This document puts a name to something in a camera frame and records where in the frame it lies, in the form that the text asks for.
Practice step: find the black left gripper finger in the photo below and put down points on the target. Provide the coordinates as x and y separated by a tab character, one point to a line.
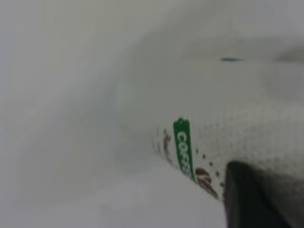
247	199

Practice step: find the white paper coffee cup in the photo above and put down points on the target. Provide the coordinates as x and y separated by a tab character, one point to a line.
249	133

